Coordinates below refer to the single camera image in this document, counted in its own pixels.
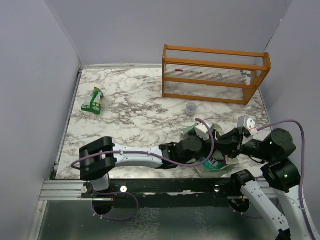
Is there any teal Fox's candy bag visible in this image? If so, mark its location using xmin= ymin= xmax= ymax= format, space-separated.
xmin=203 ymin=159 xmax=222 ymax=171

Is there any purple marker pen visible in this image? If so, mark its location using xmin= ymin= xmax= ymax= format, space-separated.
xmin=175 ymin=69 xmax=202 ymax=74

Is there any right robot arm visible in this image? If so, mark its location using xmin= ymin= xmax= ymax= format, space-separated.
xmin=214 ymin=128 xmax=320 ymax=240

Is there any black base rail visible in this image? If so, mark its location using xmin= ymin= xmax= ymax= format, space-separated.
xmin=49 ymin=162 xmax=253 ymax=208

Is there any printed paper bag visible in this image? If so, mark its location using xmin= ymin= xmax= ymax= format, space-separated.
xmin=181 ymin=122 xmax=240 ymax=172

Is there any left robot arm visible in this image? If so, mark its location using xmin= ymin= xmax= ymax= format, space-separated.
xmin=76 ymin=135 xmax=215 ymax=198

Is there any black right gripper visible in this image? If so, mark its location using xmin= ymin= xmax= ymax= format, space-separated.
xmin=206 ymin=126 xmax=274 ymax=161

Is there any small green snack packet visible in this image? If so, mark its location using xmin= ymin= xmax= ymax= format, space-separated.
xmin=81 ymin=87 xmax=104 ymax=115

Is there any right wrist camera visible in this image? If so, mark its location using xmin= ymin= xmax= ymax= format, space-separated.
xmin=237 ymin=115 xmax=259 ymax=137

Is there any clear plastic cup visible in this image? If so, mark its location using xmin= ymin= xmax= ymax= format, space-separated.
xmin=185 ymin=102 xmax=200 ymax=117

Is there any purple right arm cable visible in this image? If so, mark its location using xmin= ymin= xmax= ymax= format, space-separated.
xmin=256 ymin=120 xmax=318 ymax=240

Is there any orange wooden shelf rack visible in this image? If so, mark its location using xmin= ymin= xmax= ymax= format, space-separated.
xmin=162 ymin=44 xmax=272 ymax=105

